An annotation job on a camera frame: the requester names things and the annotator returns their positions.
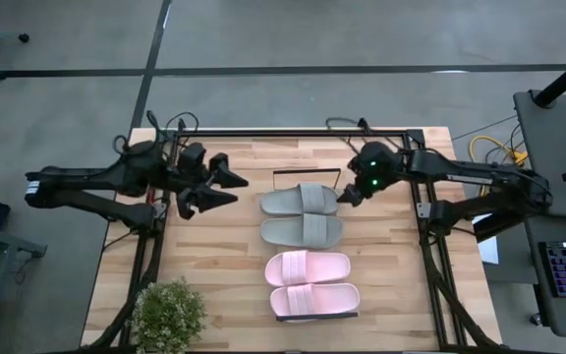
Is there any black pole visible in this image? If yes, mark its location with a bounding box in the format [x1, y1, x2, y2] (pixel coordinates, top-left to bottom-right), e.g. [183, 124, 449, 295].
[533, 46, 566, 108]

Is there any light wooden board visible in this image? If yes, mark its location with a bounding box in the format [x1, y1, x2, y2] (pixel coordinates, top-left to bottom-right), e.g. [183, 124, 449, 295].
[262, 167, 361, 325]

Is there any grey metal stand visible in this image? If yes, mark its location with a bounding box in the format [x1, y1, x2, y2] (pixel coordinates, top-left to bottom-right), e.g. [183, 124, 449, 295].
[0, 220, 48, 354]

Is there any black electronics box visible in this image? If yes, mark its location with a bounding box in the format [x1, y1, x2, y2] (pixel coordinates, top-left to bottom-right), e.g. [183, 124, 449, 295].
[473, 210, 528, 243]

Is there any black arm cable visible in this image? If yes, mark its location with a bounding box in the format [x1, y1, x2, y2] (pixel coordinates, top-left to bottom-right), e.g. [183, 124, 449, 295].
[112, 110, 200, 154]
[325, 116, 368, 144]

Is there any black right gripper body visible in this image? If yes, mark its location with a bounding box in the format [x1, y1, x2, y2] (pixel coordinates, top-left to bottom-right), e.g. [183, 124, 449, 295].
[346, 179, 370, 203]

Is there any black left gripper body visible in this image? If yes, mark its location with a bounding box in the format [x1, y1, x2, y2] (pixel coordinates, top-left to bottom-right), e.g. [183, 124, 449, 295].
[167, 169, 213, 203]

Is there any yellow cable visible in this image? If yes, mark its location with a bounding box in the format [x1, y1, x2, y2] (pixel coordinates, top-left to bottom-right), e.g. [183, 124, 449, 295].
[468, 135, 529, 168]

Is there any black metal rig frame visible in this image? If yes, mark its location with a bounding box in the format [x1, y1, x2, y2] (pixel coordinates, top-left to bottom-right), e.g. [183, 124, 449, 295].
[84, 117, 498, 354]

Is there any thin grey floor cable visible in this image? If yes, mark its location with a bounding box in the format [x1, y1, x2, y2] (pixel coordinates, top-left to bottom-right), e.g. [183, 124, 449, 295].
[452, 115, 518, 142]

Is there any green potted plant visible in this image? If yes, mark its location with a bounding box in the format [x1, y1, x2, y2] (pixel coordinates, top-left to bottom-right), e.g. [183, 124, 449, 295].
[130, 277, 208, 354]

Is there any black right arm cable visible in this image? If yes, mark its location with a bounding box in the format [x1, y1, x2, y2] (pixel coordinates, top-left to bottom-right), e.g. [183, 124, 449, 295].
[325, 116, 368, 144]

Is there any grey rubber slide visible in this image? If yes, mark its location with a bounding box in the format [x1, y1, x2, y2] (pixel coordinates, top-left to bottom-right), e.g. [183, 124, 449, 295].
[259, 212, 345, 250]
[259, 182, 340, 217]

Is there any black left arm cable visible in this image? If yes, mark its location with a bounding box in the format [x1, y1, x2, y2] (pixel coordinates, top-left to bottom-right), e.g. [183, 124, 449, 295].
[112, 110, 200, 154]

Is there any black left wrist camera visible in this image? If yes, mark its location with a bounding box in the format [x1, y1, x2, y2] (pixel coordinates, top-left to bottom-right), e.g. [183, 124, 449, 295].
[178, 142, 206, 174]

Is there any light grey desk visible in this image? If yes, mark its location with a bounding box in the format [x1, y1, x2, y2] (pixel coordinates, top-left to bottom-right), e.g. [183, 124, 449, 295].
[512, 88, 566, 220]

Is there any white paper sheet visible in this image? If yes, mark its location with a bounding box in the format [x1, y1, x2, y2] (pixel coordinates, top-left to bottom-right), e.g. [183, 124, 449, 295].
[477, 213, 500, 266]

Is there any pink rubber slide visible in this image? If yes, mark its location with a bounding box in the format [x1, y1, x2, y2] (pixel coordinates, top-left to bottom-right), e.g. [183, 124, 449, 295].
[264, 249, 352, 288]
[268, 281, 362, 321]

